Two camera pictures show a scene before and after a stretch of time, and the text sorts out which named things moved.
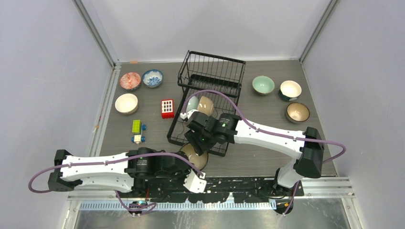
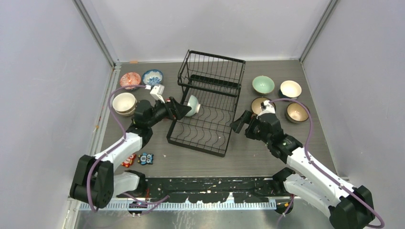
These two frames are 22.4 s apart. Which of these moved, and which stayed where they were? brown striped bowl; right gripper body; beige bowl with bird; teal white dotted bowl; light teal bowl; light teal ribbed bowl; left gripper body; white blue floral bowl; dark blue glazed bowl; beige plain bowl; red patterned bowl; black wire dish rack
Moved: beige plain bowl; right gripper body; dark blue glazed bowl; left gripper body
Stayed: red patterned bowl; brown striped bowl; white blue floral bowl; light teal bowl; black wire dish rack; light teal ribbed bowl; beige bowl with bird; teal white dotted bowl
